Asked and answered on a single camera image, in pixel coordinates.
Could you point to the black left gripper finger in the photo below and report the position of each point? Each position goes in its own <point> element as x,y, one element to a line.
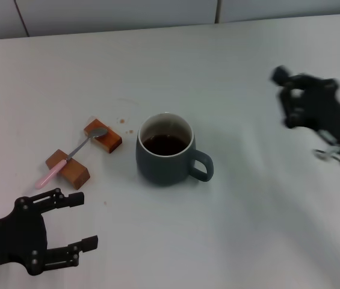
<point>75,199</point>
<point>89,244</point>

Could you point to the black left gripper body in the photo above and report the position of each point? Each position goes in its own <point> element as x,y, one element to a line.
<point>13,241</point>

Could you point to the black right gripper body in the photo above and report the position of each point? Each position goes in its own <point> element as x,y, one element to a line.
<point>326,108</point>

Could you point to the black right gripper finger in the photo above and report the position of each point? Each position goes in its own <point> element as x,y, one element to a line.
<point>290,123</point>
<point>280,75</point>

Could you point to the grey ceramic coffee cup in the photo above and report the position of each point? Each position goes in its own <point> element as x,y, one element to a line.
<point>160,168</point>

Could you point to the matte brown wooden block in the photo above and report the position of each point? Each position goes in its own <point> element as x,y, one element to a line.
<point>75,173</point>

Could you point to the glossy brown wooden block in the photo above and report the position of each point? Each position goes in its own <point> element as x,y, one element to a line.
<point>111,141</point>

